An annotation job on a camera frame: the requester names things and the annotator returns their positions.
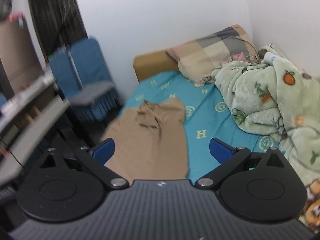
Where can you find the bed with blue patterned sheet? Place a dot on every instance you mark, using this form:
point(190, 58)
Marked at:
point(207, 115)

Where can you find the green printed fleece blanket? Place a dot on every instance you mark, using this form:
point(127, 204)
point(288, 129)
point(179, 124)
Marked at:
point(262, 105)

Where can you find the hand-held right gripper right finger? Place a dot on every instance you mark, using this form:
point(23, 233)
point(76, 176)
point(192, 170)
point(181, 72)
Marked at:
point(220, 151)

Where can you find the pink item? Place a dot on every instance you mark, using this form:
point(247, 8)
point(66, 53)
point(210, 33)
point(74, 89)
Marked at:
point(15, 17)

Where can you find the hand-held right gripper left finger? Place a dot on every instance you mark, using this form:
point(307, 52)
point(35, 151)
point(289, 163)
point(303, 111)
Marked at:
point(105, 150)

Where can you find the tan clothes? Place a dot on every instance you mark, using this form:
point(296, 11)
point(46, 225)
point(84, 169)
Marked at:
point(150, 140)

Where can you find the plaid pillow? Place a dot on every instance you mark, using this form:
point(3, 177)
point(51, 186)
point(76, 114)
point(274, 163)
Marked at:
point(212, 52)

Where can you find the grey seat cushion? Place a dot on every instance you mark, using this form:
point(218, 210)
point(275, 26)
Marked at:
point(90, 92)

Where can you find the mustard headboard cushion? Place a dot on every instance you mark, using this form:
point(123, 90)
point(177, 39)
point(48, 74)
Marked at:
point(155, 65)

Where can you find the blue covered chair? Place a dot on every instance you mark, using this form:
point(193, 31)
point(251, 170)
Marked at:
point(90, 60)
point(61, 72)

